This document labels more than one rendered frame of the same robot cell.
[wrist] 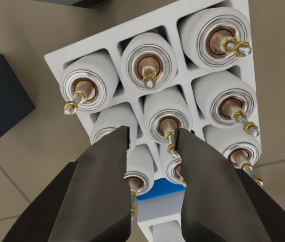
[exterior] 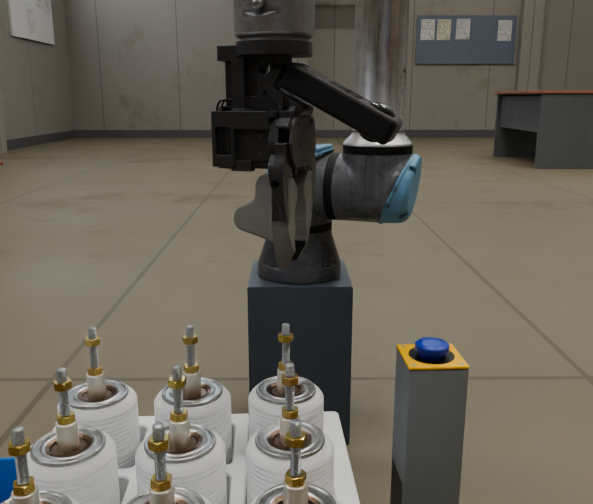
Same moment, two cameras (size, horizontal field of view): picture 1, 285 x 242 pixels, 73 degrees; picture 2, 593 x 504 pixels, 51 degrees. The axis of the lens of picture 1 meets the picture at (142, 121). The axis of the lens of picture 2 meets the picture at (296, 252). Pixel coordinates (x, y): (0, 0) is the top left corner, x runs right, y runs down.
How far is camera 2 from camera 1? 59 cm
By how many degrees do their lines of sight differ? 69
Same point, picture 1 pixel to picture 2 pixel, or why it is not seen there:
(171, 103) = (218, 455)
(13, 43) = (359, 460)
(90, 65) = (315, 403)
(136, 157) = (128, 429)
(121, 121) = (218, 415)
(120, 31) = (345, 478)
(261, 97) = not seen: outside the picture
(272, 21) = not seen: outside the picture
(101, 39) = (340, 459)
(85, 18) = not seen: outside the picture
